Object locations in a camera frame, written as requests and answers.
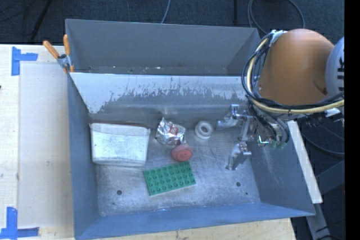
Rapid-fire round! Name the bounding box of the bare metal gripper finger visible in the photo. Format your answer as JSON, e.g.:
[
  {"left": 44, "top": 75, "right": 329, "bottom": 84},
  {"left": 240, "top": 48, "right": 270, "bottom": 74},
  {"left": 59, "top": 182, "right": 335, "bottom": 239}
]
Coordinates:
[
  {"left": 225, "top": 142, "right": 253, "bottom": 171},
  {"left": 216, "top": 104, "right": 249, "bottom": 130}
]

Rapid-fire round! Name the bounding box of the grey metal bin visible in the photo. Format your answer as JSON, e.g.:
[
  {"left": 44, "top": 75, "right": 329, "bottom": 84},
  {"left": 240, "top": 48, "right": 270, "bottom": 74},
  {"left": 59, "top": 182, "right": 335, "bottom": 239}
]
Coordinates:
[{"left": 64, "top": 18, "right": 317, "bottom": 240}]

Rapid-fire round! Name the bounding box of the red round disc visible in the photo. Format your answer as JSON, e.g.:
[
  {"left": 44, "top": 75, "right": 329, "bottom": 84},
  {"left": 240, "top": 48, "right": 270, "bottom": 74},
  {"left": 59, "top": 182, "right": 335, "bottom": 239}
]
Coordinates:
[{"left": 171, "top": 143, "right": 194, "bottom": 162}]

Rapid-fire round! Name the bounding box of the crumpled silver foil packet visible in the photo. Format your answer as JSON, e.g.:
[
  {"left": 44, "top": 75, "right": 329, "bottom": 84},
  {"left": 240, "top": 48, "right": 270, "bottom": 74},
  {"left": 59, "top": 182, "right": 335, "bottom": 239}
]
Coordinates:
[{"left": 155, "top": 117, "right": 187, "bottom": 147}]

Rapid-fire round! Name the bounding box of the green studded flat block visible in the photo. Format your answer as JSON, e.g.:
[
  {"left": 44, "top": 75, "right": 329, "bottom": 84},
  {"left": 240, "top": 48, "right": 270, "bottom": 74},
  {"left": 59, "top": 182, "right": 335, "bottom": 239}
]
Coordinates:
[{"left": 142, "top": 160, "right": 197, "bottom": 197}]

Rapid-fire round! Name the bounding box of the white open box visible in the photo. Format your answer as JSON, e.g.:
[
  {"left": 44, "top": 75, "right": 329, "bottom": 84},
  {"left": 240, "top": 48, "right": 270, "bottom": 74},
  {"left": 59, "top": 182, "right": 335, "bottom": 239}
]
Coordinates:
[{"left": 89, "top": 121, "right": 152, "bottom": 167}]

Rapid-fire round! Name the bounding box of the pale wood flat board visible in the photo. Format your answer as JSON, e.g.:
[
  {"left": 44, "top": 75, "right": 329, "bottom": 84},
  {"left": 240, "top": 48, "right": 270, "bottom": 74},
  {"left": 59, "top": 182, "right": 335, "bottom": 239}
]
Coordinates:
[{"left": 17, "top": 61, "right": 323, "bottom": 237}]

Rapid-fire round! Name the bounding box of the white ring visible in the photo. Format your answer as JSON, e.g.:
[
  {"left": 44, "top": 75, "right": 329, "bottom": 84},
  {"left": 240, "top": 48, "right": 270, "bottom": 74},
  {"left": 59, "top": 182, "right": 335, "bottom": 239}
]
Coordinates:
[{"left": 194, "top": 120, "right": 214, "bottom": 141}]

